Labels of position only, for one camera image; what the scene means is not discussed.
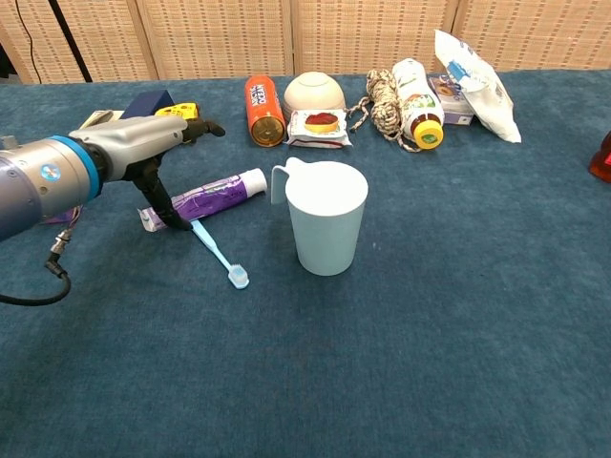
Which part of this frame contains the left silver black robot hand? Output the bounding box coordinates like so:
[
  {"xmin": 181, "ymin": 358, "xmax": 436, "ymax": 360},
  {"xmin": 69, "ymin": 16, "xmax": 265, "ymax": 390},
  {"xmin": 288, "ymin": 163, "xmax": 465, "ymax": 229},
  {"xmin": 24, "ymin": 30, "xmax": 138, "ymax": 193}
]
[{"xmin": 69, "ymin": 115, "xmax": 226, "ymax": 232}]

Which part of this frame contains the purple toothpaste tube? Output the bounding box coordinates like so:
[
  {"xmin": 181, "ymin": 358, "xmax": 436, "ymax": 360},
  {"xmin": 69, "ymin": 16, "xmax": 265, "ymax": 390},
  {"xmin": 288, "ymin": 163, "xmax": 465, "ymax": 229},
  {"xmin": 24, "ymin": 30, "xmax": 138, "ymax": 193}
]
[{"xmin": 137, "ymin": 167, "xmax": 268, "ymax": 234}]

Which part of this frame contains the light blue toothbrush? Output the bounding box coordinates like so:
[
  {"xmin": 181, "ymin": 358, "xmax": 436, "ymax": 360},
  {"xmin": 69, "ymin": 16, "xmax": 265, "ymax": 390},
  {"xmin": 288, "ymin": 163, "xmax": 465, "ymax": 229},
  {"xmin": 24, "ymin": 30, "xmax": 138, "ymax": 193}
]
[{"xmin": 189, "ymin": 219, "xmax": 251, "ymax": 290}]

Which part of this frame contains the white plastic cup with handle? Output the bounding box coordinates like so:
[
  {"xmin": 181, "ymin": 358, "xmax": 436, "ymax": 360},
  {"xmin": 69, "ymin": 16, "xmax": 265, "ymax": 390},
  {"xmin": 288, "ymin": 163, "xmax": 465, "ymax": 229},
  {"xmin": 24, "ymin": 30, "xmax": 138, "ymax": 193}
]
[{"xmin": 270, "ymin": 157, "xmax": 369, "ymax": 277}]

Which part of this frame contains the navy blue box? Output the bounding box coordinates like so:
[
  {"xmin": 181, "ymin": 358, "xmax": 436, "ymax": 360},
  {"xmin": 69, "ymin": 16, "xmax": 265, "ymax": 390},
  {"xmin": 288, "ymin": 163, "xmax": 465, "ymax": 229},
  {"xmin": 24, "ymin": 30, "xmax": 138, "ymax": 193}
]
[{"xmin": 118, "ymin": 89, "xmax": 176, "ymax": 120}]

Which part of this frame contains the razor in yellow blister pack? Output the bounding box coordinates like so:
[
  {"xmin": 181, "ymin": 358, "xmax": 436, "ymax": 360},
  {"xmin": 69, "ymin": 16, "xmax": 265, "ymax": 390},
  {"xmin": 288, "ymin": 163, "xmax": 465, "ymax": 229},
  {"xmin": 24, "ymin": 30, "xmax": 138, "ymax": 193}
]
[{"xmin": 78, "ymin": 109, "xmax": 126, "ymax": 133}]

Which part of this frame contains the yellow toy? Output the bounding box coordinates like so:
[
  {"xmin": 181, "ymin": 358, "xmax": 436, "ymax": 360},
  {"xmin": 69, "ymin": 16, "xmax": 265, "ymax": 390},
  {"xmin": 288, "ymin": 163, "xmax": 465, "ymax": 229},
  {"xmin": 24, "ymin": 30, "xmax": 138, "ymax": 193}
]
[{"xmin": 155, "ymin": 101, "xmax": 200, "ymax": 120}]

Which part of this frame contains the purple cardboard box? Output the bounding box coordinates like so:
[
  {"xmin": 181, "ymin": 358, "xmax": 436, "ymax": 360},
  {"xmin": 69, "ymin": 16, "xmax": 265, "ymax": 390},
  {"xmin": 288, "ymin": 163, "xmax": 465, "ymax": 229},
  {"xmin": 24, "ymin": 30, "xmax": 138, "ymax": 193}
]
[{"xmin": 40, "ymin": 204, "xmax": 85, "ymax": 225}]

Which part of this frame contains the black tripod stand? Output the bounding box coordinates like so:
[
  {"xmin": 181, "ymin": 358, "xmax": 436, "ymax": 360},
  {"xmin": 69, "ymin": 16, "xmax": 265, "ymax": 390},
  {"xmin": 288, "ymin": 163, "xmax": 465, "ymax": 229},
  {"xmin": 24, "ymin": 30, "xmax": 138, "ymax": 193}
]
[{"xmin": 47, "ymin": 0, "xmax": 94, "ymax": 83}]

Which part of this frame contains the orange drink can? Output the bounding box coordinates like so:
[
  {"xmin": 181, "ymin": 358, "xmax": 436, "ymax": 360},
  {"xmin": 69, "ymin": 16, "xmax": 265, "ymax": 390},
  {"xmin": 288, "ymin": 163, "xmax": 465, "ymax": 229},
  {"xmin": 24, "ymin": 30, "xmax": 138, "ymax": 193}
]
[{"xmin": 244, "ymin": 74, "xmax": 287, "ymax": 148}]

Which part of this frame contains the beige upturned bowl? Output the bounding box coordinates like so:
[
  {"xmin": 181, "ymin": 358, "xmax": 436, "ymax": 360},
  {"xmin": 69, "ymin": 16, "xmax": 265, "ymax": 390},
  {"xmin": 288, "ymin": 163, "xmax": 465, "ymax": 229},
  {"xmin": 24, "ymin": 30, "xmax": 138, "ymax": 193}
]
[{"xmin": 283, "ymin": 71, "xmax": 347, "ymax": 115}]

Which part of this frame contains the white snack packet red cake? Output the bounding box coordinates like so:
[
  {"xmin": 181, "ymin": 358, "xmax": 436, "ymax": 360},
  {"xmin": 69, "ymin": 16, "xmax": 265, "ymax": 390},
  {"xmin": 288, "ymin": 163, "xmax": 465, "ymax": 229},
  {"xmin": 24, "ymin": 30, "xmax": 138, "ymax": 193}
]
[{"xmin": 284, "ymin": 108, "xmax": 354, "ymax": 150}]

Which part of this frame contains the bamboo folding screen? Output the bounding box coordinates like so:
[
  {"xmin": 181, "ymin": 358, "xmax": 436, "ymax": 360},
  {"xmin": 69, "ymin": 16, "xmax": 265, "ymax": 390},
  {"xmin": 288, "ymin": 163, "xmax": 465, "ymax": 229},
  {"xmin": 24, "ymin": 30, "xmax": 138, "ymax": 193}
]
[{"xmin": 0, "ymin": 0, "xmax": 611, "ymax": 86}]

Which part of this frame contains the teal table cloth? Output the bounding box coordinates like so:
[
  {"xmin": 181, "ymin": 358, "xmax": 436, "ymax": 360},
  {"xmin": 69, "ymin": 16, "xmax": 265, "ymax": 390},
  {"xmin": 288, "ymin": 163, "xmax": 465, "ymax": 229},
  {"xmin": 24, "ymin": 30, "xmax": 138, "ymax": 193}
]
[{"xmin": 0, "ymin": 70, "xmax": 611, "ymax": 458}]

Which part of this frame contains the tea bottle yellow cap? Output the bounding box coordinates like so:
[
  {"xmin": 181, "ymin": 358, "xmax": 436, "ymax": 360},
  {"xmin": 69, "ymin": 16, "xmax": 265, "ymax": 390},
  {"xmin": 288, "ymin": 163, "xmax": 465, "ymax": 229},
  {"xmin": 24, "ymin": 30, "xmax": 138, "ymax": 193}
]
[{"xmin": 391, "ymin": 57, "xmax": 446, "ymax": 151}]

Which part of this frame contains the small purple white carton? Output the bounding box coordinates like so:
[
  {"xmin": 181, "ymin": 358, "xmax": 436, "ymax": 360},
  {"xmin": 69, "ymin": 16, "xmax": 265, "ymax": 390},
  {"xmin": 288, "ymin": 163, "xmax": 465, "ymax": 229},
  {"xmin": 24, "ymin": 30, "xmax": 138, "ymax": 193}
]
[{"xmin": 427, "ymin": 73, "xmax": 476, "ymax": 127}]

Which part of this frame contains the white plastic bag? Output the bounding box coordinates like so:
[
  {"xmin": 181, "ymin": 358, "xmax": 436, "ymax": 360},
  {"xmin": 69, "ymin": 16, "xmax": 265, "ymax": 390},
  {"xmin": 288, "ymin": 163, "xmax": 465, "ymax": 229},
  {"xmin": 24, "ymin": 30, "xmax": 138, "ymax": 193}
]
[{"xmin": 433, "ymin": 29, "xmax": 522, "ymax": 144}]

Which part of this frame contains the honey bottle yellow cap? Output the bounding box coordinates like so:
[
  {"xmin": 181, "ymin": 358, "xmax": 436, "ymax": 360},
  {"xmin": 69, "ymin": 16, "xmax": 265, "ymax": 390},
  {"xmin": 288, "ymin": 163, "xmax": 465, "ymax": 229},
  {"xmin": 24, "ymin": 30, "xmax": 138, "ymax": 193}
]
[{"xmin": 587, "ymin": 131, "xmax": 611, "ymax": 185}]

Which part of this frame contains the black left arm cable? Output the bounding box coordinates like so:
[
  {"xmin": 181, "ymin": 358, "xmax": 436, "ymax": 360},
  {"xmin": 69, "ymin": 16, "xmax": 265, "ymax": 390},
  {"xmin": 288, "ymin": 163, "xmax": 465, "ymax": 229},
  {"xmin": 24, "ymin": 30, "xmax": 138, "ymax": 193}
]
[{"xmin": 0, "ymin": 204, "xmax": 85, "ymax": 306}]

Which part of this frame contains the thin black hanging cable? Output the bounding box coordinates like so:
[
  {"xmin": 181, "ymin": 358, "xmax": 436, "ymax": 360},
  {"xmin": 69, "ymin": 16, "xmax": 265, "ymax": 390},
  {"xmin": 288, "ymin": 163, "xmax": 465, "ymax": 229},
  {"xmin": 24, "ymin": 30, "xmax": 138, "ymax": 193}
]
[{"xmin": 13, "ymin": 0, "xmax": 44, "ymax": 85}]

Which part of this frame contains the braided beige rope bundle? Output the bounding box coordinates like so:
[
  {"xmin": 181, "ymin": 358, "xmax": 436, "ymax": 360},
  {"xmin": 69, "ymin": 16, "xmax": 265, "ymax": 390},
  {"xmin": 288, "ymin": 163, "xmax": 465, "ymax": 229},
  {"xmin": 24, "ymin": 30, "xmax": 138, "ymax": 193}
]
[{"xmin": 345, "ymin": 68, "xmax": 422, "ymax": 154}]

